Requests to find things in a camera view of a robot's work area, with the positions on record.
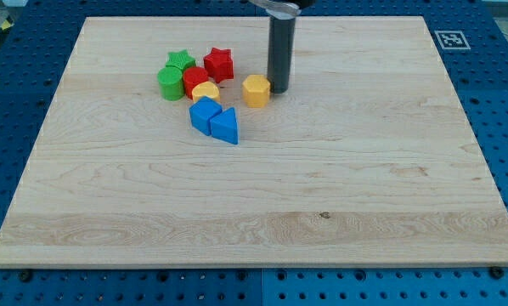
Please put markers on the blue triangle block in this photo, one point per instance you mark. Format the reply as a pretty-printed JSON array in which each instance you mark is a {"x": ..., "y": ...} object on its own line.
[{"x": 225, "y": 126}]

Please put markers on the red star block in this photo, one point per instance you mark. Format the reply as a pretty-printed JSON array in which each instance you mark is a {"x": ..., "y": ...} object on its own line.
[{"x": 219, "y": 64}]

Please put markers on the yellow heart block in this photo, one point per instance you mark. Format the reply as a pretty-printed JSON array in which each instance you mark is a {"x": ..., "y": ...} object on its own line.
[{"x": 206, "y": 89}]

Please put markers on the green star block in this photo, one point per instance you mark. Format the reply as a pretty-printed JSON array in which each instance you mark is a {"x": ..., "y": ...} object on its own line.
[{"x": 181, "y": 60}]

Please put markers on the silver rod mount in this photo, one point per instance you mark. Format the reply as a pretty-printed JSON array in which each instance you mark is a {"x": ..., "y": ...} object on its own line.
[{"x": 283, "y": 9}]

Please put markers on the yellow hexagon block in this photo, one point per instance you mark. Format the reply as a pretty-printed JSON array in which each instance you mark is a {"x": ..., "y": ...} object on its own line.
[{"x": 256, "y": 91}]

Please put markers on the white fiducial marker tag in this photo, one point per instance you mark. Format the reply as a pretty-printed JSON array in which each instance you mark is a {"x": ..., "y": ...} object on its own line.
[{"x": 452, "y": 40}]

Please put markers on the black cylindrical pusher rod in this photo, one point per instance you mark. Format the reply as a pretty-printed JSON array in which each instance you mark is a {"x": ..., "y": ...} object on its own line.
[{"x": 280, "y": 47}]

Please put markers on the light wooden board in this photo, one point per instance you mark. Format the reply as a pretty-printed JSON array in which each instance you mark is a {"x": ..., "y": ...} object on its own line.
[{"x": 367, "y": 160}]

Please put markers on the blue cube block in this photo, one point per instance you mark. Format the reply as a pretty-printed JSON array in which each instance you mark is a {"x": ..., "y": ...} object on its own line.
[{"x": 201, "y": 113}]

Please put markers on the green cylinder block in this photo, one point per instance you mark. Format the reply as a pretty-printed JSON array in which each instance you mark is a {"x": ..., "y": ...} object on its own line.
[{"x": 170, "y": 80}]

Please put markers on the red cylinder block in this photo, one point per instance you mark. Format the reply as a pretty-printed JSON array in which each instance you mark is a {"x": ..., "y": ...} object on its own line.
[{"x": 192, "y": 77}]

